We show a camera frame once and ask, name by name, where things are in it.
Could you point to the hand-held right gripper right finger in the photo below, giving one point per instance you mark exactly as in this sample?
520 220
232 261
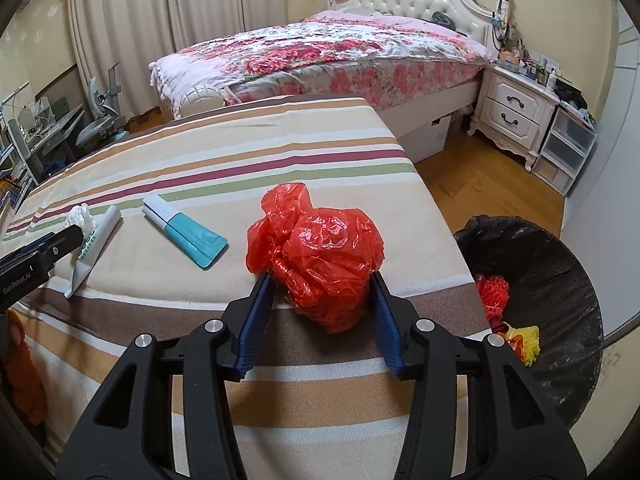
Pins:
387 325

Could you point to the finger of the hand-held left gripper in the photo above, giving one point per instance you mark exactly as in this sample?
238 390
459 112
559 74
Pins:
37 240
67 242

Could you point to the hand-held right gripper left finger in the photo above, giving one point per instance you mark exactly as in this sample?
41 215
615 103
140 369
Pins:
252 325

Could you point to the white tissue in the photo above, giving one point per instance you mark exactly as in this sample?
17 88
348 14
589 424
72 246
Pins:
80 217

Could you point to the red translucent plastic bag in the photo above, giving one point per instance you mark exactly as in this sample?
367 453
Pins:
320 250

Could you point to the trash bin with black liner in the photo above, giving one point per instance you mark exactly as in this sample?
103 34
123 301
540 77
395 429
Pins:
550 270

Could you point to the white toothpaste tube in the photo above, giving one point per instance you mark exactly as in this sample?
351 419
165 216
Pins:
96 246

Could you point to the bookshelf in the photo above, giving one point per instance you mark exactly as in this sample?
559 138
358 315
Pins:
10 185

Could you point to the orange cloth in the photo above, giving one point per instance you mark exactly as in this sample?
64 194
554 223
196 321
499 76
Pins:
27 375

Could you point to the teal and white tube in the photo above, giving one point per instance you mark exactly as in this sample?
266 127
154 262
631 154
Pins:
192 240

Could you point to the red foam net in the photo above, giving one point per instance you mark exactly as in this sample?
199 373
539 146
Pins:
492 295

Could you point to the grey desk chair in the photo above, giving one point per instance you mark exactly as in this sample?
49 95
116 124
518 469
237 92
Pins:
92 135

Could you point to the grey desk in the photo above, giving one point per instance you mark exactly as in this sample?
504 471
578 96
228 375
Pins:
55 127

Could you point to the yellow foam net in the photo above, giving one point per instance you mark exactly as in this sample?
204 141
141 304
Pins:
525 342

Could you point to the white storage box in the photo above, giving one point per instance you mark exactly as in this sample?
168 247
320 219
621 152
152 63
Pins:
425 140

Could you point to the beige curtain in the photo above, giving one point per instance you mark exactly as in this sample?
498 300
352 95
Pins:
150 10

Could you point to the plastic drawer unit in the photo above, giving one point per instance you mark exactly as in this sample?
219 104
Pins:
565 150

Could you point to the white nightstand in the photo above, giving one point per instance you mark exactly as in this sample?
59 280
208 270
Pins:
510 105

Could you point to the white wardrobe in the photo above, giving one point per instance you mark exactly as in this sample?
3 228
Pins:
610 160

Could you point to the floral quilt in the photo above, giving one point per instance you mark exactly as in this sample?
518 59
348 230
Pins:
325 55

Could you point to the black cloth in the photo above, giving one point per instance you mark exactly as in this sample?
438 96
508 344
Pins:
570 94

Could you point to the cluster of small bottles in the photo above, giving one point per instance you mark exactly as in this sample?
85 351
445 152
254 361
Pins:
525 62

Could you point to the dark cloth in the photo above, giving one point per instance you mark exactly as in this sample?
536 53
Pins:
442 18

